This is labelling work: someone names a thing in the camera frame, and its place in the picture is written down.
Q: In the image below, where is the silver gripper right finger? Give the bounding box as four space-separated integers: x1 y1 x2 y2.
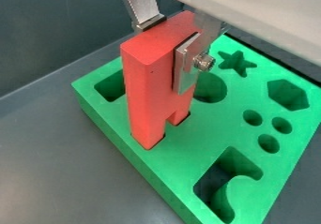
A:
172 11 228 95

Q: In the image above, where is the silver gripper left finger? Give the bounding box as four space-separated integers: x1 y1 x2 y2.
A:
122 0 165 32

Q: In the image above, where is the red double-square peg block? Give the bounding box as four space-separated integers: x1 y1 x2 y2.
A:
120 11 197 150

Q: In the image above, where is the green shape-sorter insertion board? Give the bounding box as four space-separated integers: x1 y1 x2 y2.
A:
70 36 321 224

